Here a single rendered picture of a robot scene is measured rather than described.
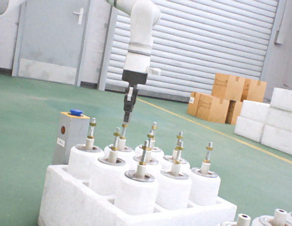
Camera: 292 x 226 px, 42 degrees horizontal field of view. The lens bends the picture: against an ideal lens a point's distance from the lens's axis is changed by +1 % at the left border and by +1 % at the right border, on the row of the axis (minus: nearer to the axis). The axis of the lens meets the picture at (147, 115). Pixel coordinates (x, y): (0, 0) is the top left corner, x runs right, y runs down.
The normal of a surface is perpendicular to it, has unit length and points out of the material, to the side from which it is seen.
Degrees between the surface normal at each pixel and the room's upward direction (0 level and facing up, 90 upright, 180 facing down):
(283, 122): 90
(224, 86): 90
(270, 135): 90
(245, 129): 90
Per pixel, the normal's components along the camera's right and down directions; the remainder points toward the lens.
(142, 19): -0.23, 0.37
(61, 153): -0.75, -0.06
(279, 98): -0.89, -0.12
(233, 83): 0.42, 0.20
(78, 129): 0.63, 0.22
